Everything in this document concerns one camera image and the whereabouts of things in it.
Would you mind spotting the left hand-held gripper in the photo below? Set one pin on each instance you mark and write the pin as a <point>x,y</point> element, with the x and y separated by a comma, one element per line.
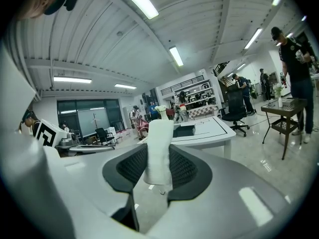
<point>47,134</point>

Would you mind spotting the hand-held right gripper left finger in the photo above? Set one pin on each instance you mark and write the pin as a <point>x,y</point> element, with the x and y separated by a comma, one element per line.
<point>87,183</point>

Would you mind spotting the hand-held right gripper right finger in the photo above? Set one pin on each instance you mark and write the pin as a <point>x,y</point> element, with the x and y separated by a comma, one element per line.
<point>236,190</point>

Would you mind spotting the dark teal tray box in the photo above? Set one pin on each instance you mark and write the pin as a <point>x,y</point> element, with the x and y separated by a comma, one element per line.
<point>184,131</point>

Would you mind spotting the grey box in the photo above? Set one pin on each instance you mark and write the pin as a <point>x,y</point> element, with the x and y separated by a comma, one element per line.
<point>291,102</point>

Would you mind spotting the black visitor chair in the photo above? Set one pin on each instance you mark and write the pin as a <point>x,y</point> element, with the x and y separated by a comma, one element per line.
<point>102,133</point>

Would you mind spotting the wooden coat stand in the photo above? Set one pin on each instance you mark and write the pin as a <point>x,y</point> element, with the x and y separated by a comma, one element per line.
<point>95,126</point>

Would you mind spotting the row of white jugs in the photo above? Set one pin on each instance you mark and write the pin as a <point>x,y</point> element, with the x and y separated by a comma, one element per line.
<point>124,134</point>

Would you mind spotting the red folding chair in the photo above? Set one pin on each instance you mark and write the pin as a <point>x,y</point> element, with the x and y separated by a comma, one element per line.
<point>143,126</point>

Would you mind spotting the white table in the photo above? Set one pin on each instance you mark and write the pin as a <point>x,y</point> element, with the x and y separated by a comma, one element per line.
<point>214,131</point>

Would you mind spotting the white vase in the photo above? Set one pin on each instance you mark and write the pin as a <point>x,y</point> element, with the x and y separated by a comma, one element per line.
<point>164,116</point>

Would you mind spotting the white flower bouquet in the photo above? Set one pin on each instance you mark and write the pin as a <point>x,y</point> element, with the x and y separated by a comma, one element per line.
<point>160,108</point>

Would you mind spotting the dark metal side table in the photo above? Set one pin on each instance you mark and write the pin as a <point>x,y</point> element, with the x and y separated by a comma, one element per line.
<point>284,126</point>

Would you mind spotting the red armchair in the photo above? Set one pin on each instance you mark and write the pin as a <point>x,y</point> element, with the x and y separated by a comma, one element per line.
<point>170,112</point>

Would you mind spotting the checkered cloth table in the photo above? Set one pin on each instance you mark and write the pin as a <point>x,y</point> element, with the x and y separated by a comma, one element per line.
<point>202,112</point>

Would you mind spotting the black office chair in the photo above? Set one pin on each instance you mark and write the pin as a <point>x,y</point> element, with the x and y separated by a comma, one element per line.
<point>235,103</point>

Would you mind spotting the small vase with flowers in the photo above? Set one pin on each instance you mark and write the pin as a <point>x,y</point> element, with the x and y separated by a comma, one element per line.
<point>280,101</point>

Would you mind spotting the white shelf unit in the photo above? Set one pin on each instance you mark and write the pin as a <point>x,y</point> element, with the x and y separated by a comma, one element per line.
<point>199,93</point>

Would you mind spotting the black railing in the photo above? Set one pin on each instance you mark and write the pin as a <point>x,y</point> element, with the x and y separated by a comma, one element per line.
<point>182,84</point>

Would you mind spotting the staircase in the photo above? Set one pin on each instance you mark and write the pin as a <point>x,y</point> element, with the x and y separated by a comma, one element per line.
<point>220,70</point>

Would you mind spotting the person's face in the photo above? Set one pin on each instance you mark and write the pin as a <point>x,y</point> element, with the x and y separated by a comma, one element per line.
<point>37,1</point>

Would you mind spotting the dark glass window wall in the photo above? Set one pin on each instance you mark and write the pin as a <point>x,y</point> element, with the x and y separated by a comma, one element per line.
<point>84,118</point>

